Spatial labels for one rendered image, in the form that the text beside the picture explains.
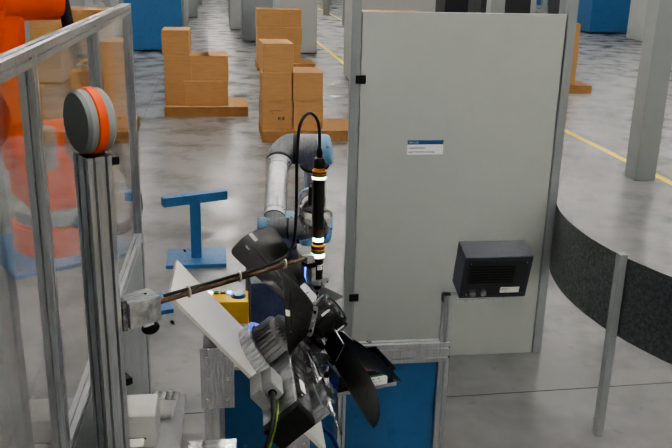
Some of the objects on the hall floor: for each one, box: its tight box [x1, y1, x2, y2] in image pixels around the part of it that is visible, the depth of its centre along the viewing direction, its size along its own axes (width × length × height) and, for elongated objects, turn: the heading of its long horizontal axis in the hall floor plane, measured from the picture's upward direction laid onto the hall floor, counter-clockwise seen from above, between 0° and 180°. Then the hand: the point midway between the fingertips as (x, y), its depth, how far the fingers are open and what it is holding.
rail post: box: [431, 362, 449, 448], centre depth 315 cm, size 4×4×78 cm
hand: (318, 222), depth 239 cm, fingers closed on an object, 4 cm apart
